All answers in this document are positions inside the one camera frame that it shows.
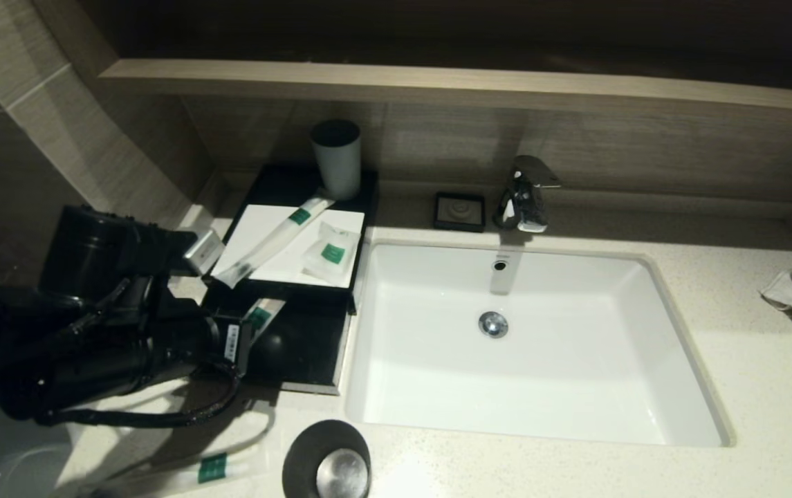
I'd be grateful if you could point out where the black plastic tray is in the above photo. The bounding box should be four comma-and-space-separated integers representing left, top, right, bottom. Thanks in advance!
192, 287, 355, 396

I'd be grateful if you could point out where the long white packet green label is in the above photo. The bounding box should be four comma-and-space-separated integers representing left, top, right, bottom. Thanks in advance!
91, 443, 265, 498
214, 196, 336, 290
243, 297, 287, 333

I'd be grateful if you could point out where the black amenity tray with drawer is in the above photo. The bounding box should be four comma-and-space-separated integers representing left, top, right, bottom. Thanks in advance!
201, 165, 380, 315

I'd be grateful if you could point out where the round black dish metal centre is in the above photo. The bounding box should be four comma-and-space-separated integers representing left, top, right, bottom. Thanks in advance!
283, 418, 373, 498

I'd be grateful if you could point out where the white ribbed mat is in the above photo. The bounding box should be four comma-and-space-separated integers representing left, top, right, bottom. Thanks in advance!
210, 205, 366, 289

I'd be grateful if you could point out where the small square packet green label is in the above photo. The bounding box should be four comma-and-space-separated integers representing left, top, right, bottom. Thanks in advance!
301, 221, 362, 286

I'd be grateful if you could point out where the grey cup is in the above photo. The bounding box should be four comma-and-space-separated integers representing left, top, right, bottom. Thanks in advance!
310, 120, 362, 201

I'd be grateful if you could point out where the grey toilet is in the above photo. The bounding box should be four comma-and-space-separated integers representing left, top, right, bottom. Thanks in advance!
0, 415, 75, 498

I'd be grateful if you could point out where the black soap dish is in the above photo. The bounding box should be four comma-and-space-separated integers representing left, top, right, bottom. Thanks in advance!
433, 193, 486, 233

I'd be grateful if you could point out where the chrome drain plug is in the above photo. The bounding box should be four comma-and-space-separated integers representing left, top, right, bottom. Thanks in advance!
478, 311, 509, 340

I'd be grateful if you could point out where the chrome faucet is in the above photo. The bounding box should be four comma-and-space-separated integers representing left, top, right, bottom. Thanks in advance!
493, 156, 561, 234

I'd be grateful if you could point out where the white sink basin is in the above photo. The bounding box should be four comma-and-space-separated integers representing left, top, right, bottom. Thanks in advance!
345, 239, 735, 447

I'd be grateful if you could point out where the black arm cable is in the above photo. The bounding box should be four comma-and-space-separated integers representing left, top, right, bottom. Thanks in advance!
36, 373, 241, 428

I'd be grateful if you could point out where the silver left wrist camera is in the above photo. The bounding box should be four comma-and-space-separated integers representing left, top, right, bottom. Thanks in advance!
183, 228, 227, 276

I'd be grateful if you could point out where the wooden wall shelf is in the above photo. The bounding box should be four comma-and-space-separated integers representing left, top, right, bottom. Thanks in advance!
102, 60, 792, 118

